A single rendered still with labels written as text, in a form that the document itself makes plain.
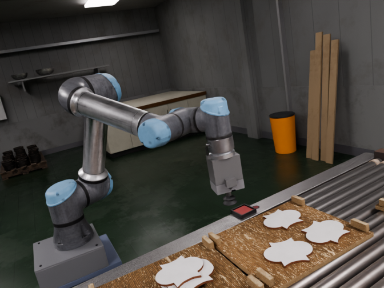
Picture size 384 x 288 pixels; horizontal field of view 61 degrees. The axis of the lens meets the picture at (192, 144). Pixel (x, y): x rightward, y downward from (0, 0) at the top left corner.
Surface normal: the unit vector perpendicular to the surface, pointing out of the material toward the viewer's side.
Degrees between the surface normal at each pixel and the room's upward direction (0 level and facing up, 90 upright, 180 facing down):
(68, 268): 90
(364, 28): 90
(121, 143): 90
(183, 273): 0
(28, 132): 90
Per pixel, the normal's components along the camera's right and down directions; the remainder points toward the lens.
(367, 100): -0.88, 0.26
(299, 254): -0.18, -0.95
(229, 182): 0.25, 0.20
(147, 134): -0.55, 0.28
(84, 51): 0.45, 0.14
